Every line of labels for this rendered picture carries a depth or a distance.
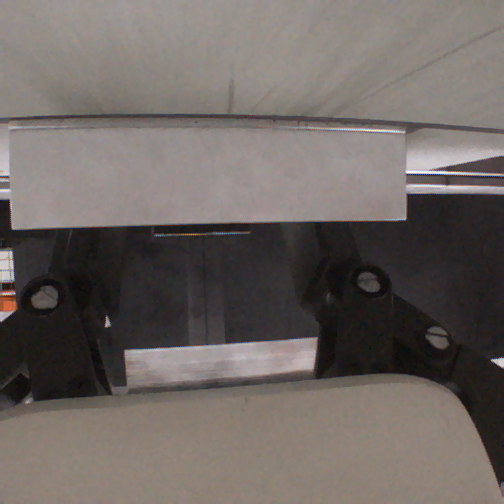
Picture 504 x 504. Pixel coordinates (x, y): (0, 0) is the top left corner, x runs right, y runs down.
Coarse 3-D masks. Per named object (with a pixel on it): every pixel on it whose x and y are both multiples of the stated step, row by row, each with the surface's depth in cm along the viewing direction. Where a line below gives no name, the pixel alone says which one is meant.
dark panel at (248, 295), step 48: (48, 240) 63; (144, 240) 66; (192, 240) 67; (240, 240) 69; (384, 240) 73; (432, 240) 75; (480, 240) 77; (144, 288) 67; (192, 288) 68; (240, 288) 69; (288, 288) 71; (432, 288) 76; (480, 288) 78; (144, 336) 67; (192, 336) 68; (240, 336) 70; (288, 336) 72; (480, 336) 79
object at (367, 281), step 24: (360, 264) 10; (360, 288) 9; (384, 288) 9; (360, 312) 9; (384, 312) 9; (336, 336) 9; (360, 336) 8; (384, 336) 8; (336, 360) 8; (360, 360) 8; (384, 360) 8
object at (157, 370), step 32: (128, 352) 17; (160, 352) 17; (192, 352) 18; (224, 352) 18; (256, 352) 18; (288, 352) 18; (128, 384) 17; (160, 384) 18; (192, 384) 18; (224, 384) 18; (256, 384) 18
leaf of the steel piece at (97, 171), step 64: (64, 128) 7; (128, 128) 7; (192, 128) 8; (256, 128) 8; (320, 128) 8; (384, 128) 8; (64, 192) 7; (128, 192) 8; (192, 192) 8; (256, 192) 8; (320, 192) 8; (384, 192) 9
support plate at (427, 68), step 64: (0, 0) 3; (64, 0) 3; (128, 0) 3; (192, 0) 3; (256, 0) 3; (320, 0) 3; (384, 0) 3; (448, 0) 3; (0, 64) 4; (64, 64) 5; (128, 64) 5; (192, 64) 5; (256, 64) 5; (320, 64) 5; (384, 64) 5; (448, 64) 5; (0, 128) 8
